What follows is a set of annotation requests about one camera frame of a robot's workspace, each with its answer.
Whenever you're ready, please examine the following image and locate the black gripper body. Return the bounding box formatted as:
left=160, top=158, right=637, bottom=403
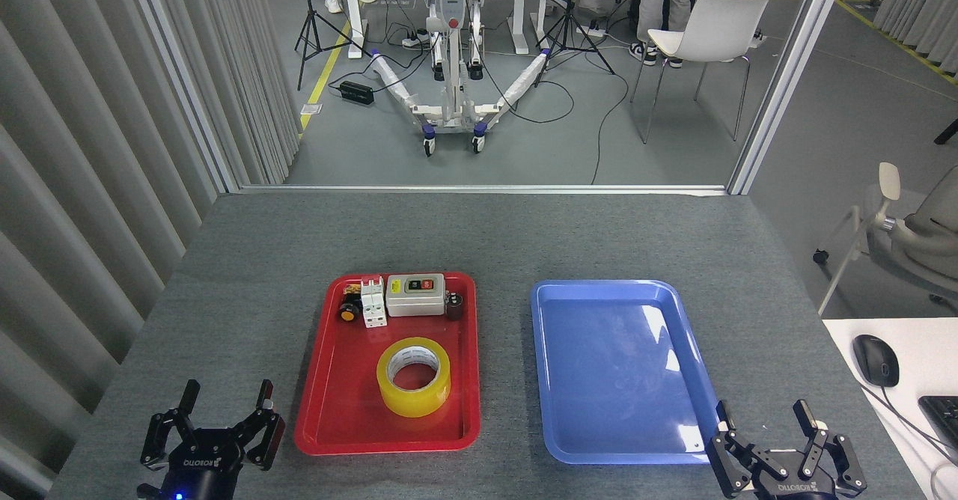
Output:
left=159, top=425, right=245, bottom=500
left=745, top=471, right=841, bottom=500

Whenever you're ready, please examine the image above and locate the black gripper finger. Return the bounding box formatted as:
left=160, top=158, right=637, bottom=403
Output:
left=231, top=379, right=287, bottom=473
left=706, top=400, right=787, bottom=498
left=140, top=379, right=202, bottom=472
left=793, top=400, right=868, bottom=496

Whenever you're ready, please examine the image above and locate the yellow tape roll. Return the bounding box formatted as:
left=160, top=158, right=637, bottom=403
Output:
left=376, top=337, right=452, bottom=418

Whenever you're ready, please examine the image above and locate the red plastic tray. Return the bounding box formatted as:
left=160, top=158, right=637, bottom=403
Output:
left=294, top=272, right=480, bottom=456

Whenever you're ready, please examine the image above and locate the black computer mouse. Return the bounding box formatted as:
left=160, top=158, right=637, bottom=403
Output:
left=852, top=334, right=900, bottom=388

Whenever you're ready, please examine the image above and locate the black keyboard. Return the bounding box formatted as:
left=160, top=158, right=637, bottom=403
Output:
left=918, top=395, right=958, bottom=452

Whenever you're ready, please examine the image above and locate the white desk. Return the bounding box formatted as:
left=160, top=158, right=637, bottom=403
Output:
left=822, top=317, right=958, bottom=500

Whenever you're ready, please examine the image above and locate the blue plastic tray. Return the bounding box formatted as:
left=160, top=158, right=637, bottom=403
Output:
left=531, top=279, right=731, bottom=465

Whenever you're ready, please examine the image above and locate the white circuit breaker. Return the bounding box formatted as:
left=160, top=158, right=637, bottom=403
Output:
left=361, top=277, right=388, bottom=329

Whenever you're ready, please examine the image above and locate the grey office chair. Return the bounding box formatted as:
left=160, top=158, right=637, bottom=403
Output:
left=813, top=162, right=958, bottom=317

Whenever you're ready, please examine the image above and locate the grey pleated curtain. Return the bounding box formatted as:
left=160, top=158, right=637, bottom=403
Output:
left=0, top=0, right=300, bottom=500
left=873, top=0, right=958, bottom=76

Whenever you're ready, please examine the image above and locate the white wheeled stand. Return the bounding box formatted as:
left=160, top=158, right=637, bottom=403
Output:
left=370, top=0, right=553, bottom=158

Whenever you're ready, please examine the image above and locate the black tripod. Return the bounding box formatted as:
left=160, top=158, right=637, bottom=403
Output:
left=294, top=0, right=373, bottom=91
left=534, top=0, right=616, bottom=88

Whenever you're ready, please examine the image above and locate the white chair with metal legs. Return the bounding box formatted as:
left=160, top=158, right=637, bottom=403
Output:
left=630, top=0, right=770, bottom=145

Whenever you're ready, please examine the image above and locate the white table leg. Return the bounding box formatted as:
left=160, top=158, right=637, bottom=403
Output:
left=341, top=0, right=371, bottom=59
left=509, top=0, right=551, bottom=55

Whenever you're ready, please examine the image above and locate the black mouse cable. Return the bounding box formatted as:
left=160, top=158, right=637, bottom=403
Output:
left=861, top=384, right=958, bottom=467

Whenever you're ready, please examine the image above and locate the grey push button switch box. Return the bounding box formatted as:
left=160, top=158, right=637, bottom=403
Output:
left=385, top=273, right=447, bottom=317

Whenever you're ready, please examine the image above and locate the silver frame rail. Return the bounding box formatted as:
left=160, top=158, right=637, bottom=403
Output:
left=238, top=183, right=730, bottom=196

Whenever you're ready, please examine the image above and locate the black floor cable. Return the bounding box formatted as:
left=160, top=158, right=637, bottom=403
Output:
left=590, top=36, right=633, bottom=185
left=479, top=51, right=576, bottom=124

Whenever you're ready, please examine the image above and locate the silver frame post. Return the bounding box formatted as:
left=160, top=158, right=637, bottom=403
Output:
left=123, top=0, right=244, bottom=194
left=727, top=0, right=854, bottom=196

